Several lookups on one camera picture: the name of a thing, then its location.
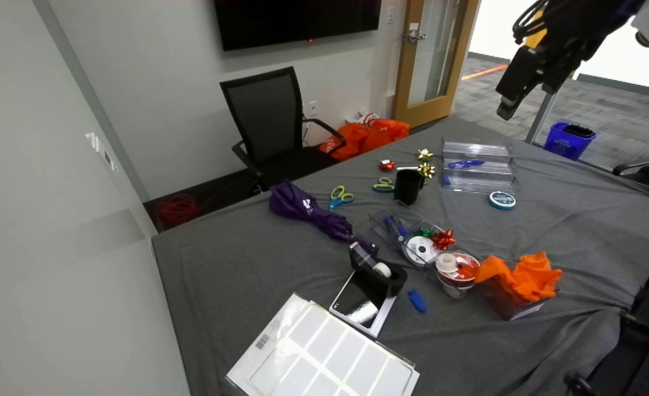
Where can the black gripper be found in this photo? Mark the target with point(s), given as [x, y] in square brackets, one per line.
[517, 80]

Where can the red and green bows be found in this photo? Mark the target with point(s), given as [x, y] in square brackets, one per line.
[440, 238]

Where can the green handled scissors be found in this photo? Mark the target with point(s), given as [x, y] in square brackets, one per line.
[340, 196]

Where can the red and white ribbon spool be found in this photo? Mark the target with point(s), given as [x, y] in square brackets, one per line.
[456, 274]

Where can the gold gift bow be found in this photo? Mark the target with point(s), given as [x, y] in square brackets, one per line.
[426, 163]

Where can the black tape dispenser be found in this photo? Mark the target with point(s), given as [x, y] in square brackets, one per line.
[368, 294]

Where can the grey tablecloth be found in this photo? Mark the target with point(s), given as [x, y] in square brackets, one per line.
[228, 274]

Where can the white label sheet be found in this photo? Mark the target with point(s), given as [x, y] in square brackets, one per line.
[306, 351]

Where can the red gift bow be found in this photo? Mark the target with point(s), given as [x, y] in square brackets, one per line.
[387, 165]

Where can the wooden glass door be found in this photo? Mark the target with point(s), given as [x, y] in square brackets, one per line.
[435, 47]

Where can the orange bag on floor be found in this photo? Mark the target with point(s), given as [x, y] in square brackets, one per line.
[363, 136]

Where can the black cup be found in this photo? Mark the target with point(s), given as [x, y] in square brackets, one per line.
[407, 186]

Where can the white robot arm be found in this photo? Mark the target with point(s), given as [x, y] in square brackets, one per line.
[557, 35]

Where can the green and white tape roll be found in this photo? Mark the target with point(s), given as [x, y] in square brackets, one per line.
[503, 201]

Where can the wall-mounted black television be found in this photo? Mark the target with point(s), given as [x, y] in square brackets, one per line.
[263, 22]

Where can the black mesh office chair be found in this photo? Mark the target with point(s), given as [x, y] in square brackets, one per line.
[270, 117]

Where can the blue recycling bin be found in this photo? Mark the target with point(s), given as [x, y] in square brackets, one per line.
[569, 140]

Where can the clear acrylic tiered stand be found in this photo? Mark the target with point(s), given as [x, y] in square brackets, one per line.
[477, 168]

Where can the blue clip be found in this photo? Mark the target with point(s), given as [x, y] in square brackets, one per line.
[416, 303]

